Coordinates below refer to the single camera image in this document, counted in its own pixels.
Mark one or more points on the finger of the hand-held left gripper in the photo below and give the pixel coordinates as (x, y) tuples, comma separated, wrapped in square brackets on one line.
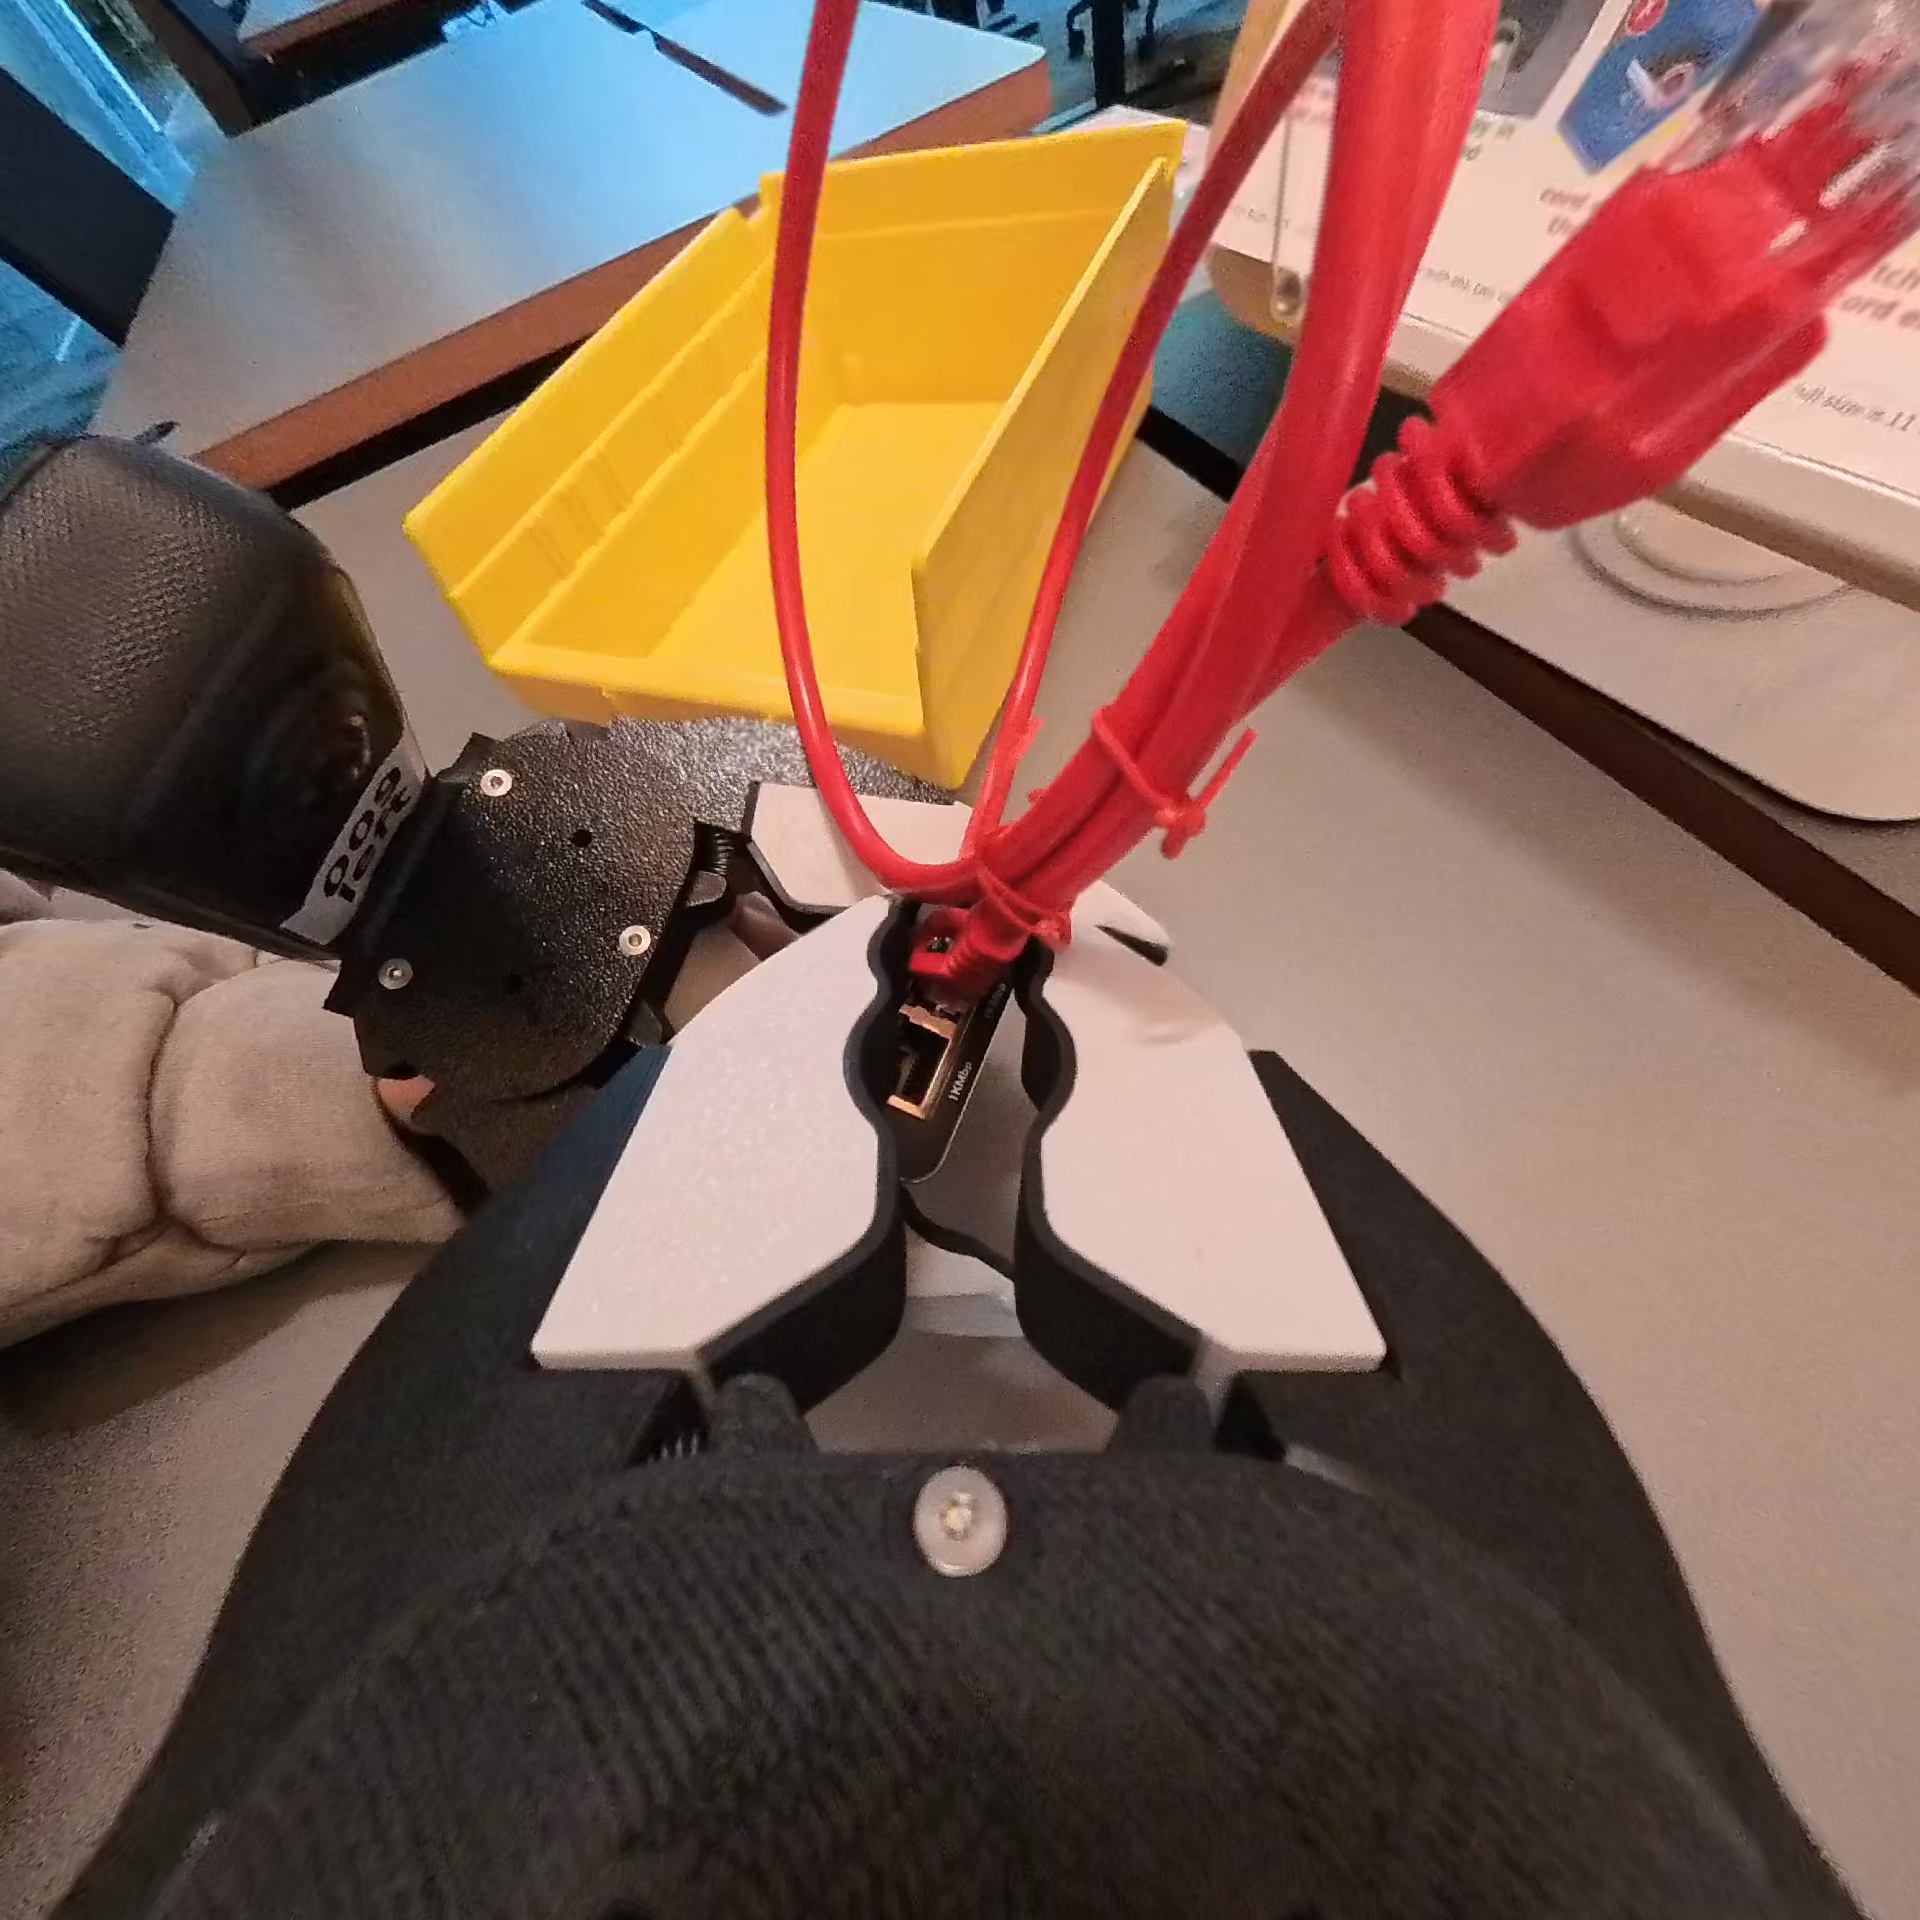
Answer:
[(960, 1287), (791, 841)]

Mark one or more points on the printed instruction sheet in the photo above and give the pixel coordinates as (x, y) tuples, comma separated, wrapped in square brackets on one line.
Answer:
[(1592, 89)]

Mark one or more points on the grey table with orange edge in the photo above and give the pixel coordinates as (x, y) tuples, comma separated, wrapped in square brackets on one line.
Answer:
[(449, 193)]

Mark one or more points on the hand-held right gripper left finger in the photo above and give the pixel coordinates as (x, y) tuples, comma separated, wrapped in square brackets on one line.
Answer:
[(721, 1187)]

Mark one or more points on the white stand base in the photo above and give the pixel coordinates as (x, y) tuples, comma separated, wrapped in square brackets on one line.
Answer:
[(1800, 706)]

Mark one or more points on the yellow plastic bin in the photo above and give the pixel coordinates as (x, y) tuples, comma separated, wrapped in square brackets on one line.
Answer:
[(672, 645)]

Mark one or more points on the black ethernet splitter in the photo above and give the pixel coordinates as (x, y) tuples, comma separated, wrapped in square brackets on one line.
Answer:
[(929, 1074)]

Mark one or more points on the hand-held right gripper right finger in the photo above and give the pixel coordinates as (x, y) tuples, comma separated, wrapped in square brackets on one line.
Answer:
[(1197, 1201)]

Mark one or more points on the person's left forearm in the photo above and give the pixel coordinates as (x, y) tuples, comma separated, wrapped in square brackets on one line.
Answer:
[(152, 1126)]

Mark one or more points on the wooden clipboard board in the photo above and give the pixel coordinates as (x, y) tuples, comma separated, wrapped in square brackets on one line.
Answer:
[(1250, 179)]

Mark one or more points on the person's left hand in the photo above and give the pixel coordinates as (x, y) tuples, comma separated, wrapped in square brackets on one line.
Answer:
[(407, 1098)]

